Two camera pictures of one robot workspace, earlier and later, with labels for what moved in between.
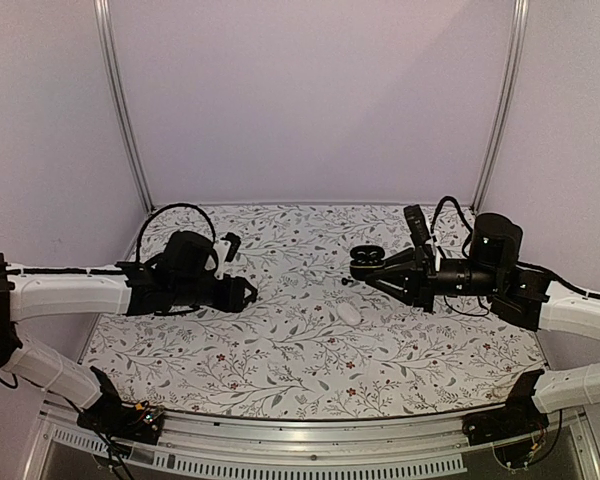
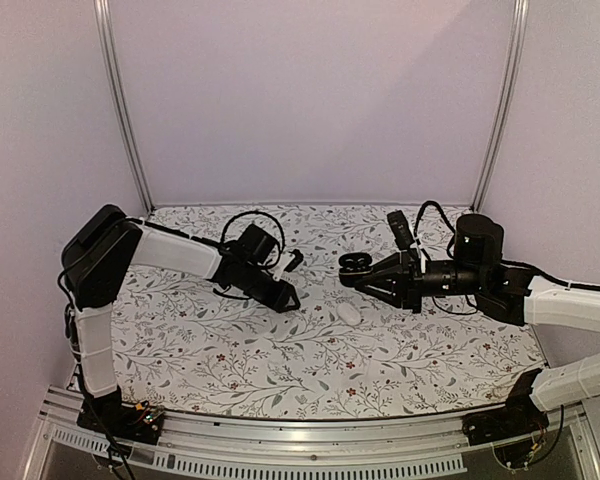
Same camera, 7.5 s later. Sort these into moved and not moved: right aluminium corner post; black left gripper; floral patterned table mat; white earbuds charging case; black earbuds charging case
Moved: black left gripper; black earbuds charging case
Not moved: right aluminium corner post; floral patterned table mat; white earbuds charging case
